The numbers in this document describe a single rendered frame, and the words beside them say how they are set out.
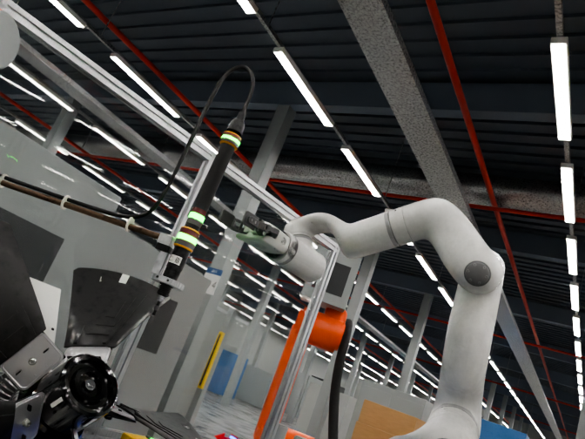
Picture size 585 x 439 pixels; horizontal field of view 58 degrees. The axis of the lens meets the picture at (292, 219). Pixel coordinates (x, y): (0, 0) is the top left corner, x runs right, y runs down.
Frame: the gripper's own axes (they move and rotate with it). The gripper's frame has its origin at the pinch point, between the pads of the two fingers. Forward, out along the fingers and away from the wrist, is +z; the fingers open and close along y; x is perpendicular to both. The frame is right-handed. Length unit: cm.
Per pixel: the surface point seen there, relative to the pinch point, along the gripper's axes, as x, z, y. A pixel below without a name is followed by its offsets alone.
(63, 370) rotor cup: -41.6, 25.5, -4.4
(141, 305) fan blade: -25.8, 6.7, 11.2
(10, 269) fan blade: -28.9, 36.7, 8.3
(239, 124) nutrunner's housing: 18.7, 10.4, -1.8
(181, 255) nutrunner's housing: -13.9, 10.7, -1.7
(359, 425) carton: -52, -696, 399
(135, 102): 38, 4, 70
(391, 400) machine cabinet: 11, -933, 497
